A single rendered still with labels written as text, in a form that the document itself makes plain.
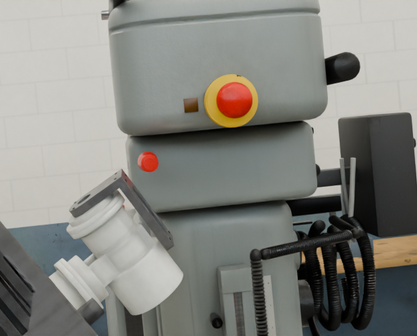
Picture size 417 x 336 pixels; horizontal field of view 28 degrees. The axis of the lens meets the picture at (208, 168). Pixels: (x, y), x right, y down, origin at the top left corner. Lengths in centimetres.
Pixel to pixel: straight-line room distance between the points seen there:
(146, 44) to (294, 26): 17
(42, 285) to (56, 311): 2
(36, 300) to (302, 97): 48
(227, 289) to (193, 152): 18
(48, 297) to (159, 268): 22
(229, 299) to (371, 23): 468
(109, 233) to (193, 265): 32
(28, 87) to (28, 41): 28
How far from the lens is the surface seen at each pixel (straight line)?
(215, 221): 110
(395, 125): 145
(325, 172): 151
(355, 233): 108
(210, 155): 106
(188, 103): 96
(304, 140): 108
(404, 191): 146
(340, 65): 102
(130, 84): 97
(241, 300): 108
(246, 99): 92
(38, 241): 543
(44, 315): 61
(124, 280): 81
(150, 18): 97
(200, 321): 112
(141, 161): 91
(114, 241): 80
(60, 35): 542
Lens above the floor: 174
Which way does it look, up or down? 3 degrees down
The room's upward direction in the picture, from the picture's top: 5 degrees counter-clockwise
